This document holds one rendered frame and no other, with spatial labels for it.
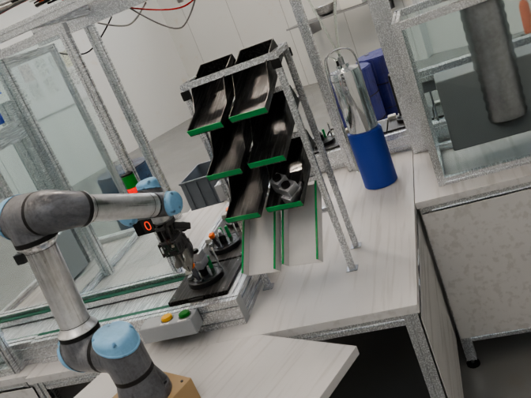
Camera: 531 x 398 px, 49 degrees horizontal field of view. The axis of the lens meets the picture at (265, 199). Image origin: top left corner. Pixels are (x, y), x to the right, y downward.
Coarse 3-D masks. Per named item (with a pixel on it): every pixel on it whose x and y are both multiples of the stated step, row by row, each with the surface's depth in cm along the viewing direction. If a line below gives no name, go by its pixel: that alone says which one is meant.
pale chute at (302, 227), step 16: (320, 192) 197; (288, 208) 203; (304, 208) 199; (320, 208) 195; (288, 224) 200; (304, 224) 197; (320, 224) 193; (288, 240) 198; (304, 240) 195; (320, 240) 190; (288, 256) 196; (304, 256) 193; (320, 256) 188
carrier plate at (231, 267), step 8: (216, 264) 225; (224, 264) 222; (232, 264) 219; (240, 264) 217; (224, 272) 215; (232, 272) 212; (184, 280) 222; (224, 280) 208; (232, 280) 207; (184, 288) 215; (208, 288) 207; (216, 288) 205; (224, 288) 202; (176, 296) 211; (184, 296) 209; (192, 296) 206; (200, 296) 204; (208, 296) 204; (216, 296) 203; (168, 304) 209; (176, 304) 208
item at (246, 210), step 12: (264, 168) 198; (228, 180) 201; (240, 180) 207; (252, 180) 204; (264, 180) 196; (240, 192) 203; (252, 192) 200; (264, 192) 195; (240, 204) 199; (252, 204) 196; (228, 216) 196; (240, 216) 192; (252, 216) 190
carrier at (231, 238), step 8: (232, 224) 236; (240, 232) 246; (208, 240) 248; (224, 240) 236; (232, 240) 236; (240, 240) 236; (208, 248) 244; (216, 248) 235; (224, 248) 231; (232, 248) 232; (240, 248) 231; (224, 256) 229; (232, 256) 226; (240, 256) 224
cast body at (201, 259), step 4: (196, 248) 212; (196, 252) 211; (200, 252) 211; (196, 256) 210; (200, 256) 210; (204, 256) 214; (196, 260) 211; (200, 260) 211; (204, 260) 212; (208, 260) 215; (196, 264) 210; (200, 264) 210; (204, 264) 212; (196, 268) 211; (200, 268) 211
